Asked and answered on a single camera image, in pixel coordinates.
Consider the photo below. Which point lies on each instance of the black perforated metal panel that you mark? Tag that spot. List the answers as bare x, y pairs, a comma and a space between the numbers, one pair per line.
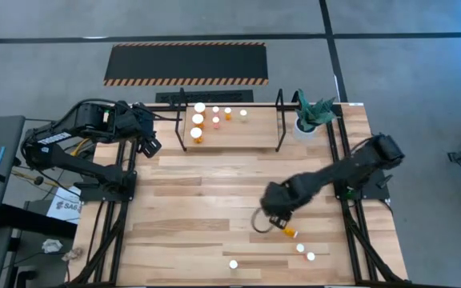
214, 97

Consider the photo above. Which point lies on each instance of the black round knob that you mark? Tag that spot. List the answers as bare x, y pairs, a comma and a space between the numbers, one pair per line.
38, 180

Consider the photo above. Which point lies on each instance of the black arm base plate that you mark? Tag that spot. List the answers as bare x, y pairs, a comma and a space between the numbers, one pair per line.
378, 192
90, 196

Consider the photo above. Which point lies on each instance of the wooden shelf board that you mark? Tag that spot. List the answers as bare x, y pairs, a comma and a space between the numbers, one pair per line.
250, 134

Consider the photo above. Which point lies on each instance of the crumpled white paper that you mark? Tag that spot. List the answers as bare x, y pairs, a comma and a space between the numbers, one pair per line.
52, 245

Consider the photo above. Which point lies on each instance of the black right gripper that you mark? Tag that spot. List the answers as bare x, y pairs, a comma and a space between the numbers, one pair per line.
282, 198

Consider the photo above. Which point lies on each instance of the grey side desk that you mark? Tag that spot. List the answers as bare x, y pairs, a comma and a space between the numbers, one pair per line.
10, 132

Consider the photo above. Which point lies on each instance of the black metal shelf side frame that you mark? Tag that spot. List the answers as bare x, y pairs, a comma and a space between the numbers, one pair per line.
282, 120
179, 134

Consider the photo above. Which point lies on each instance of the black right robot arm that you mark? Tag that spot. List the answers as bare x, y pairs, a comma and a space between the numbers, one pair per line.
354, 164

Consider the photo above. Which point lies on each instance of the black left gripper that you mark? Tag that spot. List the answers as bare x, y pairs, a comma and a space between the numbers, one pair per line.
140, 120

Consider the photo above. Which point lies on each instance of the small pink pill bottle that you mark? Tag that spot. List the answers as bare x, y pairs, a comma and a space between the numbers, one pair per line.
311, 256
215, 120
215, 109

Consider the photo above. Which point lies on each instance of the green snake plant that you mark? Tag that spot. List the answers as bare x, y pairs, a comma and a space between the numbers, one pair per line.
312, 114

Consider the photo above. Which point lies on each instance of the black aluminium frame rail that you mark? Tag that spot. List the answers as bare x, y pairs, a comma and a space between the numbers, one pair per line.
341, 136
94, 242
121, 160
160, 106
133, 160
352, 244
375, 244
119, 242
329, 140

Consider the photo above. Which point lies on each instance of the yellow-green pill bottle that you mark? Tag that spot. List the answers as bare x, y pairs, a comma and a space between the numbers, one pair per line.
300, 248
233, 264
243, 113

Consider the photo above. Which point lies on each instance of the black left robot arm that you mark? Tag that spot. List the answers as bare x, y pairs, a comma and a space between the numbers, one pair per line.
74, 168

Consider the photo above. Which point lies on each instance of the small orange pill bottle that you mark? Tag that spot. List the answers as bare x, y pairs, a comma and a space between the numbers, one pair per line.
290, 232
227, 110

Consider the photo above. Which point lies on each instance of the white plant pot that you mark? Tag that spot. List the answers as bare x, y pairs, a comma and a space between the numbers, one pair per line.
304, 135

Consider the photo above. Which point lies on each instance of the black desk beam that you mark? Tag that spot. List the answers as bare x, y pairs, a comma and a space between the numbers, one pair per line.
34, 222

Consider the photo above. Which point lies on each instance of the white printed paper sheet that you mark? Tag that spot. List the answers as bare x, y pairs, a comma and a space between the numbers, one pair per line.
64, 208

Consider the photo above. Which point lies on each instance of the black hazard-striped floor mat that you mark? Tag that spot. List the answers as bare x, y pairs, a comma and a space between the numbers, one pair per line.
186, 64

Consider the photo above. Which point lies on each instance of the crumpled brown paper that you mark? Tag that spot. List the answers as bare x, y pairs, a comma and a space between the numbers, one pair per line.
73, 254

